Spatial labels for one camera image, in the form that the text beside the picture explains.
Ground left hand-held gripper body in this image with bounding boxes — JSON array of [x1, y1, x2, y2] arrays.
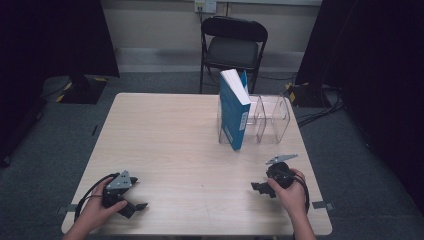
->
[[101, 170, 133, 208]]

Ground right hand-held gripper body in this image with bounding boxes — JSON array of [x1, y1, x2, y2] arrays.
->
[[265, 153, 299, 190]]

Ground clear acrylic book rack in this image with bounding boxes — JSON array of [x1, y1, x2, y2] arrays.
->
[[217, 93, 292, 146]]

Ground blue book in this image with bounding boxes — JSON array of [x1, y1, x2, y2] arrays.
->
[[218, 68, 252, 152]]

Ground person's right hand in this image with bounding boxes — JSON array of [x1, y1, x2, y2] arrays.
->
[[267, 168, 310, 218]]

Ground person's left hand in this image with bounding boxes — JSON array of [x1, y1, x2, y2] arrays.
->
[[78, 177, 129, 232]]

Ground grey tape strip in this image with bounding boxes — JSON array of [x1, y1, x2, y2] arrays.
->
[[56, 203, 79, 215], [311, 200, 335, 211]]

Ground black stand base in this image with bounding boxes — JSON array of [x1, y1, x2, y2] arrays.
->
[[59, 74, 108, 105], [284, 81, 332, 108]]

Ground black folding chair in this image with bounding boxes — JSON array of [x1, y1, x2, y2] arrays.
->
[[199, 15, 269, 95]]

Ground black curtain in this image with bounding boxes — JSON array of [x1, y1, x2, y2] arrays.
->
[[0, 0, 120, 168], [294, 0, 424, 214]]

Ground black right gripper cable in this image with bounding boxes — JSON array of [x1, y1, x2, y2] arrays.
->
[[292, 173, 312, 214]]

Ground black floor cables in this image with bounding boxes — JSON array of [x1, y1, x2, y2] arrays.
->
[[294, 84, 346, 128]]

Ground white wall outlet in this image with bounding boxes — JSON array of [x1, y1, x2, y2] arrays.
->
[[194, 0, 218, 14]]

